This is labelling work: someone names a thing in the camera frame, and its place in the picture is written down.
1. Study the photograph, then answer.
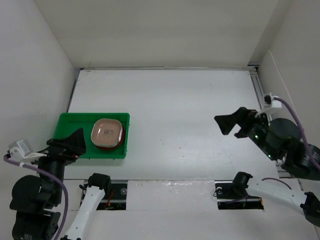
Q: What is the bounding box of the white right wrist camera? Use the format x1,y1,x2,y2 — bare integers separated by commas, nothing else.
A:
255,93,282,118

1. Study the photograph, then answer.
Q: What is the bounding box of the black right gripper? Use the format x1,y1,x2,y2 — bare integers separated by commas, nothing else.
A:
213,105,278,160

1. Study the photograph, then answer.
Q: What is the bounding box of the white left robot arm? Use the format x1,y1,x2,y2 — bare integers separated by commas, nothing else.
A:
3,128,112,240

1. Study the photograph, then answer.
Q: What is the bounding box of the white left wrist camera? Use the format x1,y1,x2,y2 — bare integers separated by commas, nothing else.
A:
8,139,47,162

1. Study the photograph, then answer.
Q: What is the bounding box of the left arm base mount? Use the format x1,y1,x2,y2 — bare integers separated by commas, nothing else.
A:
78,174,128,211

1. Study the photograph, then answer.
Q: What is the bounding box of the red round plate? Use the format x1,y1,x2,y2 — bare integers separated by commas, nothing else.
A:
91,125,126,151

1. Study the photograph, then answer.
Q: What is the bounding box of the aluminium rail right side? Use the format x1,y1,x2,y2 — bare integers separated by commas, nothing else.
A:
247,64,292,179

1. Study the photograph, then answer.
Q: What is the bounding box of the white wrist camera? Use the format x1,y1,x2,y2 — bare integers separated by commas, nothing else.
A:
8,139,47,162
255,93,282,118

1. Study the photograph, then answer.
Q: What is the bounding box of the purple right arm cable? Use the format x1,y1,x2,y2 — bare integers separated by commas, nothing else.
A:
274,97,320,171

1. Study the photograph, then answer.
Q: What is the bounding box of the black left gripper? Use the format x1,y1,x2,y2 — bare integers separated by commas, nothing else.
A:
27,124,87,202

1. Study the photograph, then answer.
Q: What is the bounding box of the pink square plate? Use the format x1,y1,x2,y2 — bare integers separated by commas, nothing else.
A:
90,118,124,148

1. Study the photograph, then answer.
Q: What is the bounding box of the green plastic bin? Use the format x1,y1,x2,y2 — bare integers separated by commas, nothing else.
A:
53,112,130,160

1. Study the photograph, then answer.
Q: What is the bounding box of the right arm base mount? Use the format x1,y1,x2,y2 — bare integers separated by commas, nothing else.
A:
212,180,264,210

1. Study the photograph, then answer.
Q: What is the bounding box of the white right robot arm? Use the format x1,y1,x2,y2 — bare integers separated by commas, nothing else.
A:
214,107,320,226

